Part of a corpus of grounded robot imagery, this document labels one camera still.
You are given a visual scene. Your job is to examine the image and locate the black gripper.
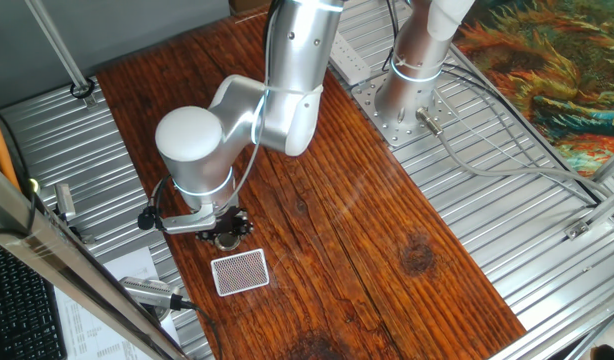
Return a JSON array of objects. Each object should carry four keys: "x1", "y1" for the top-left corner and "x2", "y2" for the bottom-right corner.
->
[{"x1": 194, "y1": 207, "x2": 255, "y2": 245}]

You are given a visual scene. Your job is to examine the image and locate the wood grain table mat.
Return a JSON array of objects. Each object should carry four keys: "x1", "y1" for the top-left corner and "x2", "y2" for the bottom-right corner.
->
[{"x1": 95, "y1": 9, "x2": 527, "y2": 360}]

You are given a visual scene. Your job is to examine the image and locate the shiny steel beam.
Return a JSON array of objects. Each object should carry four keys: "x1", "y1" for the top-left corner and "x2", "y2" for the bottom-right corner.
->
[{"x1": 0, "y1": 157, "x2": 191, "y2": 360}]

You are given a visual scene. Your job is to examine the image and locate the printed paper sheet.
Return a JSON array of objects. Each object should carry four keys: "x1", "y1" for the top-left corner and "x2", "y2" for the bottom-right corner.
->
[{"x1": 54, "y1": 246, "x2": 181, "y2": 360}]

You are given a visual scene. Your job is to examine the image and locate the white power strip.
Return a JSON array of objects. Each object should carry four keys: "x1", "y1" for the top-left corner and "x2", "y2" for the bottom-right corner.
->
[{"x1": 329, "y1": 32, "x2": 372, "y2": 86}]

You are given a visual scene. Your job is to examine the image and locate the black keyboard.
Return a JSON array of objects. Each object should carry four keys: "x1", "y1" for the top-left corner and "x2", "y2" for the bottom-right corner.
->
[{"x1": 0, "y1": 237, "x2": 68, "y2": 360}]

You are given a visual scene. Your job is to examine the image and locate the brown cardboard box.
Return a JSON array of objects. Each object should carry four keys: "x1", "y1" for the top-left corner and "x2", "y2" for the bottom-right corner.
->
[{"x1": 229, "y1": 0, "x2": 274, "y2": 15}]

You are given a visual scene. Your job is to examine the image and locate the colourful painted cloth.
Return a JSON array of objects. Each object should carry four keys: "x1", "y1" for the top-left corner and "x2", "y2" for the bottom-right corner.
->
[{"x1": 451, "y1": 0, "x2": 614, "y2": 176}]

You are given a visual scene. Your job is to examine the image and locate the wrist camera with grey bracket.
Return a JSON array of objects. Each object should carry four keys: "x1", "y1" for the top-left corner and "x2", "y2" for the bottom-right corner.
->
[{"x1": 137, "y1": 202, "x2": 219, "y2": 236}]

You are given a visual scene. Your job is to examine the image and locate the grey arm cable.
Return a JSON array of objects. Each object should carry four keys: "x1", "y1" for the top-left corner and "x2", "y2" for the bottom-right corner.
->
[{"x1": 219, "y1": 19, "x2": 278, "y2": 214}]

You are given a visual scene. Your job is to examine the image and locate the silver camera with black plug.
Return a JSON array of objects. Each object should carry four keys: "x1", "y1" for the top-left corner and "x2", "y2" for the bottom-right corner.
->
[{"x1": 119, "y1": 276, "x2": 198, "y2": 314}]

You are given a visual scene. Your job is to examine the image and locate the black camera cable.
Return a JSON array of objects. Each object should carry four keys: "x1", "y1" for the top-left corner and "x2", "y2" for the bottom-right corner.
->
[{"x1": 186, "y1": 302, "x2": 223, "y2": 360}]

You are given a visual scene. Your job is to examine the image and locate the thin black cable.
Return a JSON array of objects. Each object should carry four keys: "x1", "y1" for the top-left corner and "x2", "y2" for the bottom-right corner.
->
[{"x1": 0, "y1": 107, "x2": 38, "y2": 239}]

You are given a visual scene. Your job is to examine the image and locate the black cable tie loop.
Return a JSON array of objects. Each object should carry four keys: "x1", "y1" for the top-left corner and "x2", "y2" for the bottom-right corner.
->
[{"x1": 69, "y1": 77, "x2": 96, "y2": 100}]

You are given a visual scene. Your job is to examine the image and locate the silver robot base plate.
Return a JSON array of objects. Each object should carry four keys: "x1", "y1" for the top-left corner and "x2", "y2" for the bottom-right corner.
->
[{"x1": 350, "y1": 74, "x2": 456, "y2": 148}]

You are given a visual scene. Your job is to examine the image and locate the grey cable with metal connector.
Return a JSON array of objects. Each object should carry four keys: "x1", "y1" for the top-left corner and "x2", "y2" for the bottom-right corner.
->
[{"x1": 415, "y1": 107, "x2": 614, "y2": 211}]

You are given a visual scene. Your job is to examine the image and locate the aluminium frame post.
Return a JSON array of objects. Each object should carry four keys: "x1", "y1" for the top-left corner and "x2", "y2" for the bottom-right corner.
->
[{"x1": 24, "y1": 0, "x2": 102, "y2": 110}]

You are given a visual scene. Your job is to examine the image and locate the black base cable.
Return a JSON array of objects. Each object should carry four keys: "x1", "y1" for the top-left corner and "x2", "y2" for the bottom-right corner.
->
[
  {"x1": 439, "y1": 62, "x2": 606, "y2": 207},
  {"x1": 381, "y1": 0, "x2": 401, "y2": 71}
]

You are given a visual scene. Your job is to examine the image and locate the thin white cable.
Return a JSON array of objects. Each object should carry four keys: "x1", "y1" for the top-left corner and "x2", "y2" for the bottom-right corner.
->
[{"x1": 434, "y1": 87, "x2": 598, "y2": 206}]

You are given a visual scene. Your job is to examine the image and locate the aluminium frame rail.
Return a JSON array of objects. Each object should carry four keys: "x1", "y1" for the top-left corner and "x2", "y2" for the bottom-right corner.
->
[{"x1": 491, "y1": 294, "x2": 614, "y2": 360}]

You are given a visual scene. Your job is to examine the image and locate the aluminium frame strut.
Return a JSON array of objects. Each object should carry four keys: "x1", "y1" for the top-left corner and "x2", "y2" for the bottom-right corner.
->
[
  {"x1": 564, "y1": 184, "x2": 614, "y2": 242},
  {"x1": 589, "y1": 144, "x2": 614, "y2": 184}
]

